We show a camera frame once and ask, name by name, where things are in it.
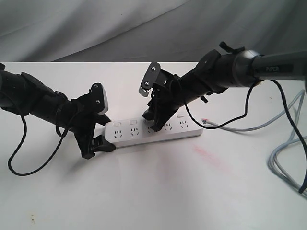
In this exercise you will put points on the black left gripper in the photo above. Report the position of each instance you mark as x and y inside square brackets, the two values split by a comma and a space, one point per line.
[83, 124]

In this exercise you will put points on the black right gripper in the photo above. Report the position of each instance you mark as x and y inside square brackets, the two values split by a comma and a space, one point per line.
[162, 106]

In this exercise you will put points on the white five-outlet power strip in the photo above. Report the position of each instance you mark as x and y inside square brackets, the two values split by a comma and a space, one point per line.
[137, 131]

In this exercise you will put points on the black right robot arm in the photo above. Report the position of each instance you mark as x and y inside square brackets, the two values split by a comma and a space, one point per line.
[214, 74]

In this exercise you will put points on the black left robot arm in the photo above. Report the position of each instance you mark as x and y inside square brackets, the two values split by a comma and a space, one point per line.
[23, 94]

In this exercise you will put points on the grey backdrop cloth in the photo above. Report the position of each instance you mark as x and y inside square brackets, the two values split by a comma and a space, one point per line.
[146, 30]

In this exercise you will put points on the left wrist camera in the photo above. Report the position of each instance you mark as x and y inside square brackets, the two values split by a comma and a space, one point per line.
[98, 99]

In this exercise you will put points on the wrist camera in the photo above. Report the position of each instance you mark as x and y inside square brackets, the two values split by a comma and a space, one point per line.
[98, 99]
[149, 78]

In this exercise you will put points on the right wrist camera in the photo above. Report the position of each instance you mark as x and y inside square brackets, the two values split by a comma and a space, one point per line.
[149, 78]

